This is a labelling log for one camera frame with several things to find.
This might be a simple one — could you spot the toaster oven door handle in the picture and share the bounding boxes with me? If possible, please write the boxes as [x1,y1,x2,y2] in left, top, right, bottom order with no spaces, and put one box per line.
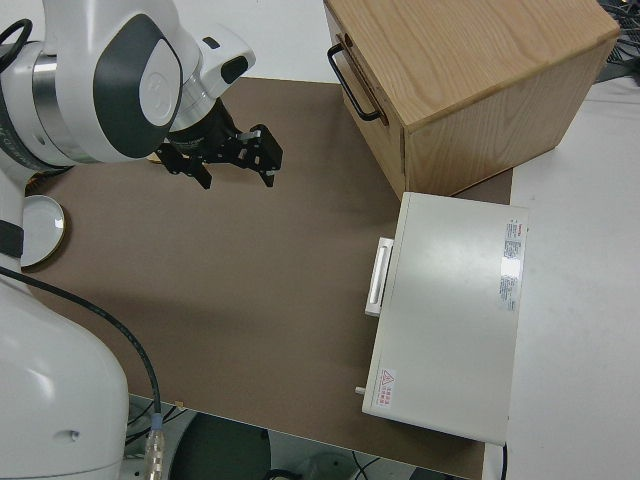
[363,237,396,317]

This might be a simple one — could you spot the wooden box cabinet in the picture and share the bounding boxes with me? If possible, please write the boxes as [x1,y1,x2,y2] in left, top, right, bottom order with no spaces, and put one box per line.
[323,0,622,197]

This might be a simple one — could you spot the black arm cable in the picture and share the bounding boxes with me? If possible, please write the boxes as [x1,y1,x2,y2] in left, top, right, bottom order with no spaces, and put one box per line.
[0,19,167,477]

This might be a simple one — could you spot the brown table mat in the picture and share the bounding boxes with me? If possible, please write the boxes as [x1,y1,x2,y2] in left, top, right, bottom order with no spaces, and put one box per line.
[22,77,515,480]

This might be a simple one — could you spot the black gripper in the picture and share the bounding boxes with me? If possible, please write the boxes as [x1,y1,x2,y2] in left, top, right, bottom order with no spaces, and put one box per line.
[155,99,284,191]

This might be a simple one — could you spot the black background cables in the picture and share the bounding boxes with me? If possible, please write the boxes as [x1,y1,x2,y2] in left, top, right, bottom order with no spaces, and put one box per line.
[606,0,640,84]

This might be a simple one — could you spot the white toaster oven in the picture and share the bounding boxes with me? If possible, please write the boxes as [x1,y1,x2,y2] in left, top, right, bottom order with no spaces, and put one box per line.
[360,191,531,447]

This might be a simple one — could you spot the black cabinet handle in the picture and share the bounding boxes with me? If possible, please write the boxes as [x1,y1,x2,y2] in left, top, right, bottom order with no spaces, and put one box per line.
[327,42,382,123]

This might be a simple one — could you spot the gray round plate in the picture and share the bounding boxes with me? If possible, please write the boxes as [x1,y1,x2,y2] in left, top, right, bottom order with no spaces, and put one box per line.
[20,194,69,271]

